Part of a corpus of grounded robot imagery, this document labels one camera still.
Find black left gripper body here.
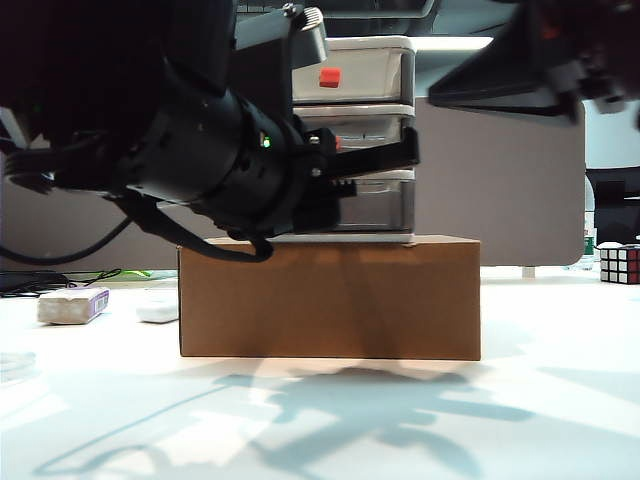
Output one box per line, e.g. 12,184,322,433
272,115,409,239

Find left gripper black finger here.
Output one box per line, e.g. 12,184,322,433
403,126,422,169

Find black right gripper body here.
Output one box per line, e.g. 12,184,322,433
428,0,584,124

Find ceiling light strip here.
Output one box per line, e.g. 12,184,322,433
409,36,494,51

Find grey desk partition panel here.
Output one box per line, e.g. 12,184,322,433
0,94,586,270

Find brown cardboard box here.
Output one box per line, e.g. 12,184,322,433
177,235,482,361

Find white oval plastic case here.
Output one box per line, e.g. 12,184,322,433
135,298,179,324

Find rubik's cube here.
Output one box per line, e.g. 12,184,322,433
598,243,640,288

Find white purple tissue pack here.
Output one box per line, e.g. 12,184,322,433
36,286,111,327

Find black mouse pad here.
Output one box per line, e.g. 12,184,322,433
0,271,69,297

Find black sleeved cable bundle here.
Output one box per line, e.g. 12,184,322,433
104,192,275,265

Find white plastic drawer cabinet frame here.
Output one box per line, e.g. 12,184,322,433
289,35,417,245

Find thin black mouse cable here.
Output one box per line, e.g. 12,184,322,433
59,268,124,294

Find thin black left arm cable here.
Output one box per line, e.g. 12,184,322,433
0,217,134,266

